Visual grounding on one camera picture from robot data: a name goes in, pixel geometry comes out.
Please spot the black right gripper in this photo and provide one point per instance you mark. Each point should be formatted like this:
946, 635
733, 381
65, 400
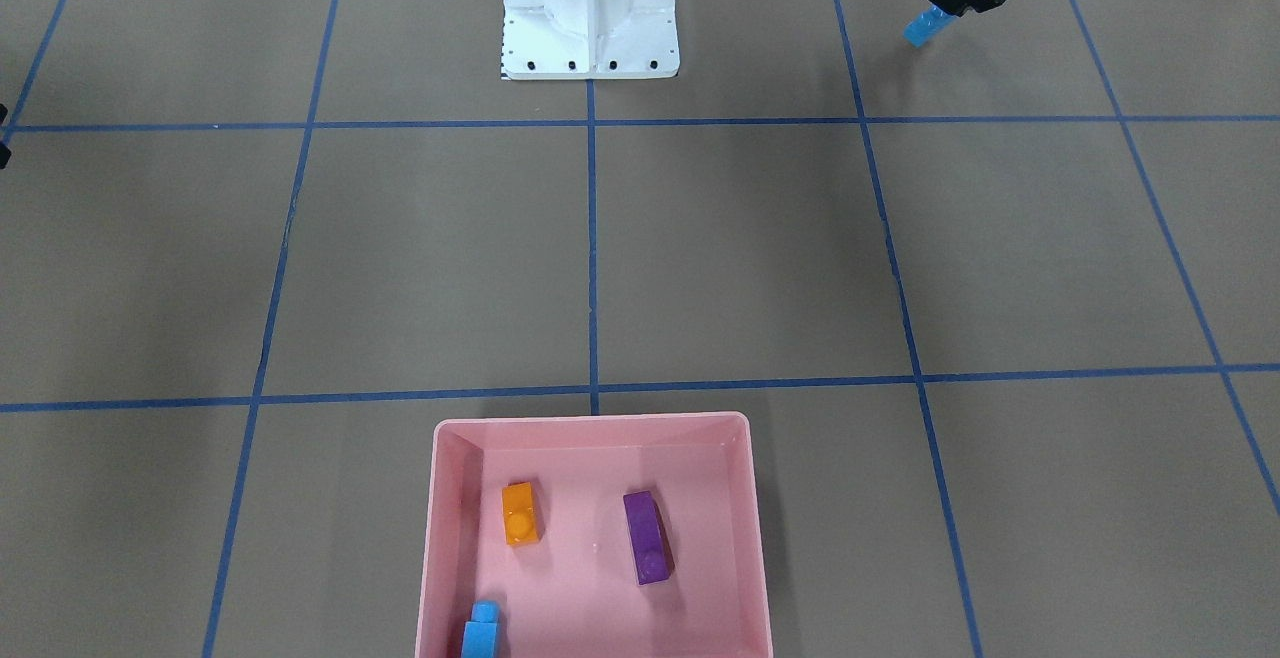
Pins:
2, 135

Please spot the long blue toy block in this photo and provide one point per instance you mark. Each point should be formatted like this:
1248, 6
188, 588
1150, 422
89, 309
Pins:
927, 25

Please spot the orange toy block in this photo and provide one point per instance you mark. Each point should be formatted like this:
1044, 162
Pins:
520, 517

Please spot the purple toy block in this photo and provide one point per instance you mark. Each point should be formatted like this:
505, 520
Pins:
647, 535

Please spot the small blue toy block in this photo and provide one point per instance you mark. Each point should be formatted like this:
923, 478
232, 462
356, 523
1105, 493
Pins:
481, 632

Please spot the pink plastic box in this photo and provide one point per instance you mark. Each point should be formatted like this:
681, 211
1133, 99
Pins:
574, 593

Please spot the white camera stand base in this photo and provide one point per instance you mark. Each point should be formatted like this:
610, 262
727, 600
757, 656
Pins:
579, 40

